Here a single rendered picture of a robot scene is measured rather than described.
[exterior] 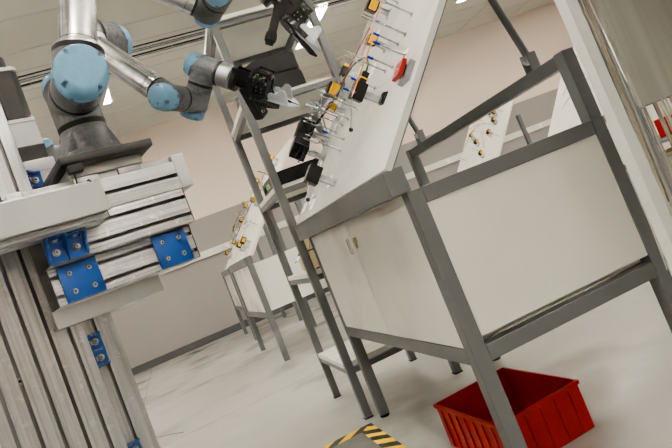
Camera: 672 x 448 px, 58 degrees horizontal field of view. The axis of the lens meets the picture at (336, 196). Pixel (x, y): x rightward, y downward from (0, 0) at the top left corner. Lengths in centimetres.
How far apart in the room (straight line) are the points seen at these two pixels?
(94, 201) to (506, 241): 96
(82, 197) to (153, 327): 782
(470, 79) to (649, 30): 966
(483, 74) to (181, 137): 538
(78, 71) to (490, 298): 108
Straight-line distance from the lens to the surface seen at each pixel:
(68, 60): 149
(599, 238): 169
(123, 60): 187
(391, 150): 145
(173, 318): 917
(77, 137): 158
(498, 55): 1161
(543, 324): 158
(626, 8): 154
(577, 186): 167
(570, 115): 636
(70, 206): 139
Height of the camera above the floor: 77
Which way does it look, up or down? 3 degrees up
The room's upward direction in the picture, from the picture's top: 22 degrees counter-clockwise
